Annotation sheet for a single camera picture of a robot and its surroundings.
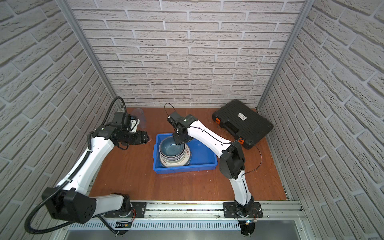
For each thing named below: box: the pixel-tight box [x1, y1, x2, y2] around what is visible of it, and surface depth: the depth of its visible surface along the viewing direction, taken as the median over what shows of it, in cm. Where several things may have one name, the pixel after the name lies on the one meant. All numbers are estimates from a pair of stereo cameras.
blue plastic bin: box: [153, 133, 218, 174], surface depth 87 cm
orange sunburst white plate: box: [159, 143, 192, 168], surface depth 87 cm
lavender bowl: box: [158, 144, 186, 162], surface depth 86 cm
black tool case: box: [212, 99, 274, 150], surface depth 105 cm
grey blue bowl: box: [159, 136, 186, 158], surface depth 87 cm
